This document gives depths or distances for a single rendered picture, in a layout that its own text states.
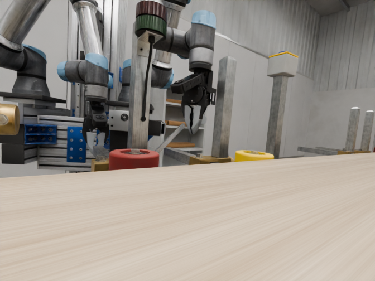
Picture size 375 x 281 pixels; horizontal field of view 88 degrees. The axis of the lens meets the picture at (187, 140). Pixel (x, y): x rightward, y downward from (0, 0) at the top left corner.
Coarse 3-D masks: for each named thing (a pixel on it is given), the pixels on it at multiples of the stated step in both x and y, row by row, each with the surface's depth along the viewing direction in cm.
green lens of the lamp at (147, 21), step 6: (138, 18) 35; (144, 18) 34; (150, 18) 34; (156, 18) 35; (138, 24) 35; (144, 24) 35; (150, 24) 34; (156, 24) 35; (162, 24) 36; (156, 30) 35; (162, 30) 36
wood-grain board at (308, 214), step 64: (0, 192) 14; (64, 192) 15; (128, 192) 16; (192, 192) 17; (256, 192) 18; (320, 192) 20; (0, 256) 8; (64, 256) 8; (128, 256) 9; (192, 256) 9; (256, 256) 9; (320, 256) 10
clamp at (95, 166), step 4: (92, 160) 40; (108, 160) 41; (92, 164) 39; (96, 164) 37; (100, 164) 37; (104, 164) 38; (108, 164) 38; (92, 168) 39; (96, 168) 37; (100, 168) 38; (104, 168) 38; (108, 168) 38
